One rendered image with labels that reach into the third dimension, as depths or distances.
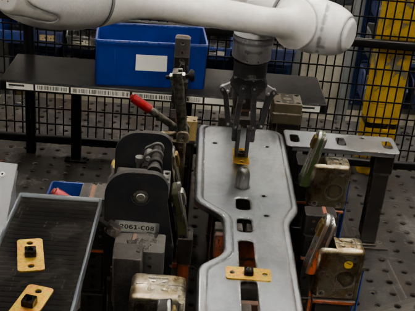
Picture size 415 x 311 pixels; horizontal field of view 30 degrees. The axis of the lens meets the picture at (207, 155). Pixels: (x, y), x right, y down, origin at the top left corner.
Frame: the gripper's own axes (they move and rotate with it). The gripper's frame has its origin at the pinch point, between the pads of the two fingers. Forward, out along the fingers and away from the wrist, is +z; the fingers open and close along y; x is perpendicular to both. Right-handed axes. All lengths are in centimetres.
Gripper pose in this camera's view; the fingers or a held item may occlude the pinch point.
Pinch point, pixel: (242, 140)
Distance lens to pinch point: 182.1
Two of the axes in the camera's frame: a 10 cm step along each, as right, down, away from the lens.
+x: 0.0, -4.5, 9.0
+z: -0.8, 8.9, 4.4
